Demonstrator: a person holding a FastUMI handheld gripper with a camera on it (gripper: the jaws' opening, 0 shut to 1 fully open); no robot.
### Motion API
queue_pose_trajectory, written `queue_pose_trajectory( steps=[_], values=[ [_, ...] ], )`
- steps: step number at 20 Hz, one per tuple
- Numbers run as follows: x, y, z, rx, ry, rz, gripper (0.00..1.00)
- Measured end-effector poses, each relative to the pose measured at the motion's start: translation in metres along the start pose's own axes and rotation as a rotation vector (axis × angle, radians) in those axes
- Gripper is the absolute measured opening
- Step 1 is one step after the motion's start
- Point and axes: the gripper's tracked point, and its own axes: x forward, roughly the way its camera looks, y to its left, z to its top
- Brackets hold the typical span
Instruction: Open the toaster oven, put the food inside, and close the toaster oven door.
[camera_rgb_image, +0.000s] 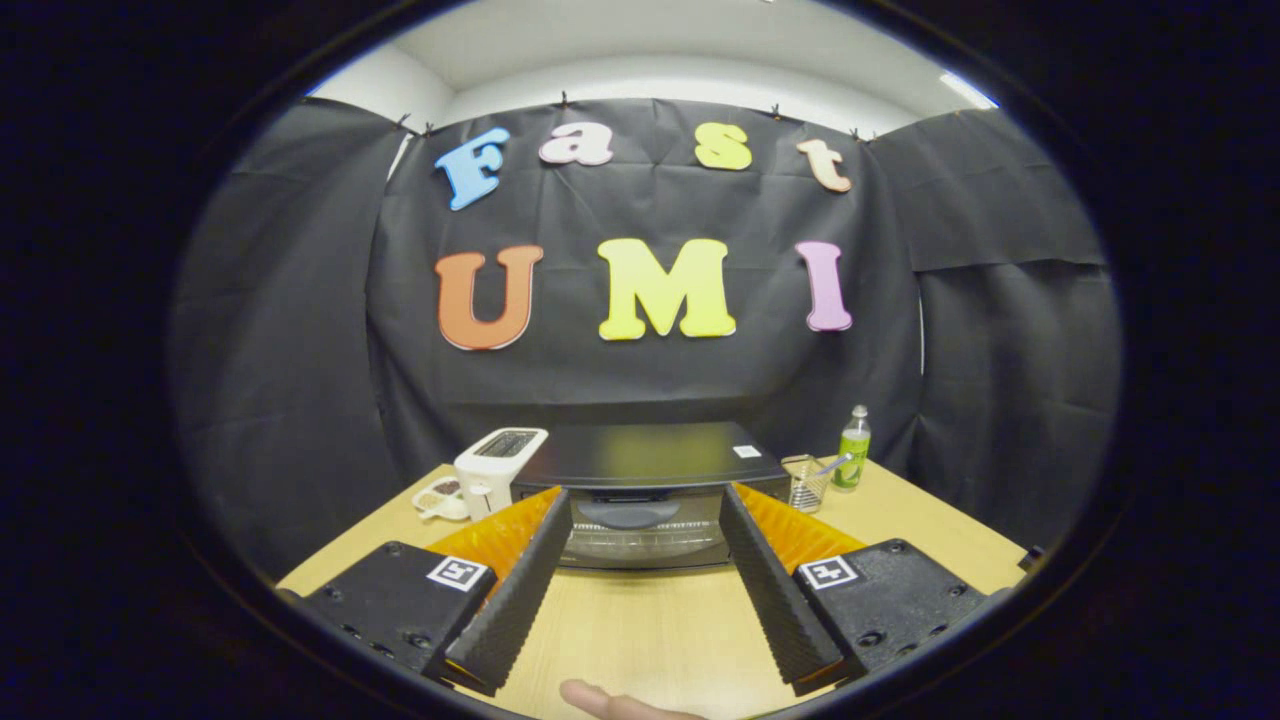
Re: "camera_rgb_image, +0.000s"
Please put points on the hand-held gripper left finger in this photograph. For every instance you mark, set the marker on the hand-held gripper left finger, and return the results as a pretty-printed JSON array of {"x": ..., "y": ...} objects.
[{"x": 520, "y": 600}]

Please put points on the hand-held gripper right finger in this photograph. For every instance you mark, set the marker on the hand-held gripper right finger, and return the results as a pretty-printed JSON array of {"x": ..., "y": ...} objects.
[{"x": 770, "y": 600}]

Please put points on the black toaster oven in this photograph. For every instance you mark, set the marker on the black toaster oven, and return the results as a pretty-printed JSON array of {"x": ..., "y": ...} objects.
[{"x": 650, "y": 455}]

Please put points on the white slot toaster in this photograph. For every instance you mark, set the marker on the white slot toaster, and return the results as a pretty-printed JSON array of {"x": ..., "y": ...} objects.
[{"x": 495, "y": 465}]

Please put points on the small white divided dish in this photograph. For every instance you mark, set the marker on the small white divided dish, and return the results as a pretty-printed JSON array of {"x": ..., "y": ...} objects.
[{"x": 440, "y": 498}]

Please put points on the pale thin utensil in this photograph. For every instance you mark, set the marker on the pale thin utensil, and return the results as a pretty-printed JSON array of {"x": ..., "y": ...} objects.
[{"x": 838, "y": 463}]

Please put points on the green label plastic bottle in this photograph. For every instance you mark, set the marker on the green label plastic bottle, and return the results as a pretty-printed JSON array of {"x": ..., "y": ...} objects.
[{"x": 853, "y": 450}]

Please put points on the narrow ceiling light panel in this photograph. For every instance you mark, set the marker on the narrow ceiling light panel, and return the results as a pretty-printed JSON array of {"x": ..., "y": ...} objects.
[{"x": 968, "y": 90}]

